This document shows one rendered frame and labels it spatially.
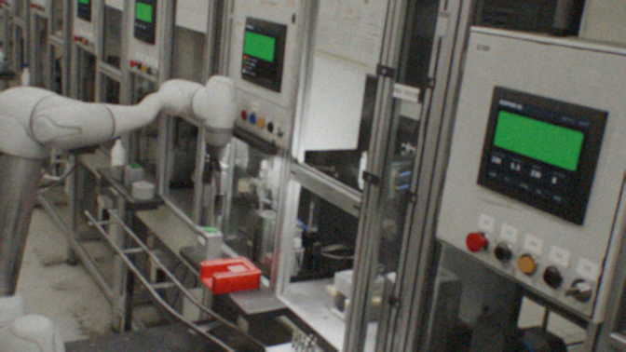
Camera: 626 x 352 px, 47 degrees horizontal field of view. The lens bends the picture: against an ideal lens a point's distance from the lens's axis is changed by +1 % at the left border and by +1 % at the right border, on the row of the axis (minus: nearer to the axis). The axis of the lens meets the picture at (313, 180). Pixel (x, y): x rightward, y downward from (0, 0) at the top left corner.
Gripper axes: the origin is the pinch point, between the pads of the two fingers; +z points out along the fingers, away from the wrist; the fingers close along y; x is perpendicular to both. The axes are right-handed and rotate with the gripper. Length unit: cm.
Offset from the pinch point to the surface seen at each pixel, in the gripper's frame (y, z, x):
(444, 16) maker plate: -85, -69, -10
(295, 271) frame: -20.3, 18.5, -22.3
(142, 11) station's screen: 99, -53, -7
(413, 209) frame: -85, -26, -11
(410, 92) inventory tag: -78, -52, -11
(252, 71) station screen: -5.8, -44.7, -7.2
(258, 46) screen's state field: -8, -53, -7
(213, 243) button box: -4.1, 12.6, 0.3
